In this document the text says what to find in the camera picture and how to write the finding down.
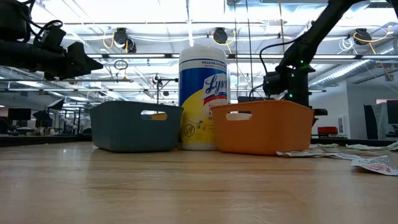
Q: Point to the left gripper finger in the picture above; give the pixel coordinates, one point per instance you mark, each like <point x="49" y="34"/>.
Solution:
<point x="77" y="59"/>
<point x="77" y="75"/>

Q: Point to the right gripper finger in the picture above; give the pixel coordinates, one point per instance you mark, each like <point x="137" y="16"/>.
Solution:
<point x="320" y="112"/>

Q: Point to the green striped bandage strip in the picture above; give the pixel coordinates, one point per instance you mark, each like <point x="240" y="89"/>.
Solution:
<point x="373" y="147"/>
<point x="323" y="145"/>

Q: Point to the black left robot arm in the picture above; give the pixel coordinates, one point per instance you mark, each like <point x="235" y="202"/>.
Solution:
<point x="12" y="18"/>

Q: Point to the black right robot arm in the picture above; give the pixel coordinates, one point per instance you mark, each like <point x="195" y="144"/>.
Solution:
<point x="317" y="28"/>

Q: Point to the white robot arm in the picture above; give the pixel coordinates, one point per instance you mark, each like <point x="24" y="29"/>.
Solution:
<point x="67" y="124"/>

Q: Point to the red storage bin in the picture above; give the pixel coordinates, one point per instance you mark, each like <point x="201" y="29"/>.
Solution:
<point x="327" y="130"/>

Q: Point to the black softbox light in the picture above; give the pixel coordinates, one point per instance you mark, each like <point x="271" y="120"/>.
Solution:
<point x="56" y="104"/>
<point x="42" y="116"/>

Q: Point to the white packet red print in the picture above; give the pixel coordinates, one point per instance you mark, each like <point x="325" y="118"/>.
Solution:
<point x="298" y="153"/>
<point x="374" y="166"/>
<point x="346" y="156"/>

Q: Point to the black panel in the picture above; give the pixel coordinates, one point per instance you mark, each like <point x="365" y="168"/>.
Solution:
<point x="369" y="123"/>

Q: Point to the orange plastic bin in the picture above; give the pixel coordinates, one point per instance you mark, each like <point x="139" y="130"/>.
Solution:
<point x="264" y="133"/>

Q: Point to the black monitor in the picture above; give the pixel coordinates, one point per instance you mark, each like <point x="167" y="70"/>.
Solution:
<point x="19" y="114"/>

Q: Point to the clear plastic sheet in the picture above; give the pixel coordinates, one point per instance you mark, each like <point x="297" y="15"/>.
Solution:
<point x="381" y="119"/>

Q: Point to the teal plastic bin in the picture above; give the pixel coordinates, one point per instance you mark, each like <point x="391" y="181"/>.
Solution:
<point x="124" y="130"/>

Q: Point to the disinfecting wipes canister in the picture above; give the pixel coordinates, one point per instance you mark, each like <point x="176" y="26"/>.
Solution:
<point x="202" y="77"/>

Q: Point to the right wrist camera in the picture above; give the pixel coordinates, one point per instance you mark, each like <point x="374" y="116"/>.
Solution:
<point x="275" y="83"/>

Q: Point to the white wall box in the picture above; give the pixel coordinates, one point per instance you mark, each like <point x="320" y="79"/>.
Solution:
<point x="343" y="125"/>

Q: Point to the silver ventilation duct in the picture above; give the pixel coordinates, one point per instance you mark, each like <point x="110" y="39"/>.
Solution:
<point x="339" y="73"/>

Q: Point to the dark wall screen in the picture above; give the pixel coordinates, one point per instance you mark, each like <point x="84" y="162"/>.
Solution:
<point x="393" y="110"/>

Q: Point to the small ceiling camera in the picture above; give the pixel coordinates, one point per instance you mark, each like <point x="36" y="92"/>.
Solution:
<point x="156" y="78"/>

